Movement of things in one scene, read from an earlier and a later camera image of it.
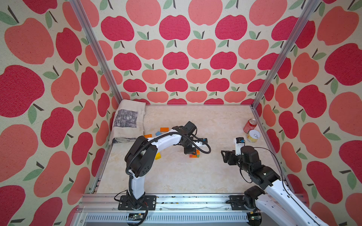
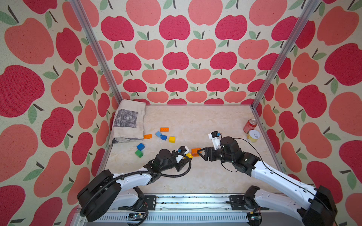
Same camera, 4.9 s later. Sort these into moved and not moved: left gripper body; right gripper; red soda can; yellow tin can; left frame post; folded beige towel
Moved: right gripper; left gripper body
Not moved: folded beige towel; yellow tin can; left frame post; red soda can
